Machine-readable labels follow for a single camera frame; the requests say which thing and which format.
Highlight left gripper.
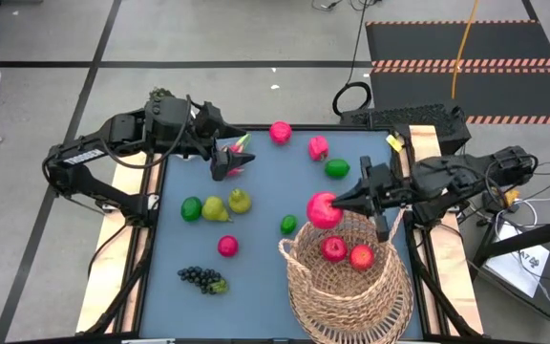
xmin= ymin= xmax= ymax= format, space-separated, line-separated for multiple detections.
xmin=143 ymin=95 xmax=257 ymax=183

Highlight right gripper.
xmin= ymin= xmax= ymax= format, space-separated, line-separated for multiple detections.
xmin=332 ymin=156 xmax=414 ymax=243

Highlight pink dragon fruit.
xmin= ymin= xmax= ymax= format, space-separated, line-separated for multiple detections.
xmin=224 ymin=132 xmax=253 ymax=179

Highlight pink round pomegranate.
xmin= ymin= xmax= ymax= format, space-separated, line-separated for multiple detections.
xmin=217 ymin=234 xmax=240 ymax=259
xmin=306 ymin=191 xmax=345 ymax=230
xmin=268 ymin=120 xmax=293 ymax=145

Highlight red apple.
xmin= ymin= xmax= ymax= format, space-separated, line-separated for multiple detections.
xmin=321 ymin=235 xmax=349 ymax=264

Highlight red-orange apple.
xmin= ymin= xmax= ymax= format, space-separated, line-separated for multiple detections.
xmin=349 ymin=244 xmax=376 ymax=272

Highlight yellow-green pear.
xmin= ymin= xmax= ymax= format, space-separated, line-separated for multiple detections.
xmin=227 ymin=187 xmax=253 ymax=215
xmin=201 ymin=195 xmax=233 ymax=224

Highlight green lime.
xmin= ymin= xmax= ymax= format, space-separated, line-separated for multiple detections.
xmin=324 ymin=158 xmax=351 ymax=181
xmin=280 ymin=214 xmax=299 ymax=236
xmin=180 ymin=196 xmax=203 ymax=223

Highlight woven wicker basket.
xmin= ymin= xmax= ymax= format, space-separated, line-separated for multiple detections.
xmin=277 ymin=205 xmax=415 ymax=344

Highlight pink-red bell pepper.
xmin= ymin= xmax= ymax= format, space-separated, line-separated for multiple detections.
xmin=307 ymin=135 xmax=330 ymax=162

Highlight green cactus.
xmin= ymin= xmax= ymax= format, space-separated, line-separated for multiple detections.
xmin=149 ymin=87 xmax=175 ymax=102

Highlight black perforated computer case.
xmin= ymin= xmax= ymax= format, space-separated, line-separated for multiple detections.
xmin=339 ymin=102 xmax=472 ymax=155

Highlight wooden table side board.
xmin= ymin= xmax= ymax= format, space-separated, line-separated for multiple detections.
xmin=74 ymin=151 xmax=164 ymax=335
xmin=408 ymin=124 xmax=485 ymax=335

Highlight dark grape bunch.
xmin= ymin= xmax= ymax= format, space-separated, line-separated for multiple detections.
xmin=177 ymin=266 xmax=231 ymax=296

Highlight black mat with orange stripes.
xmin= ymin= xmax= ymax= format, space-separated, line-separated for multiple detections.
xmin=364 ymin=19 xmax=550 ymax=126

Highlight white paper sheet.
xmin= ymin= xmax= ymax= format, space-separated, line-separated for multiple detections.
xmin=484 ymin=223 xmax=550 ymax=298

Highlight black coiled floor cable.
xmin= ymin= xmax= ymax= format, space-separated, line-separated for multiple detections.
xmin=330 ymin=0 xmax=374 ymax=118

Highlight yellow cable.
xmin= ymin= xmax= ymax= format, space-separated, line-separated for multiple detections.
xmin=450 ymin=0 xmax=480 ymax=100

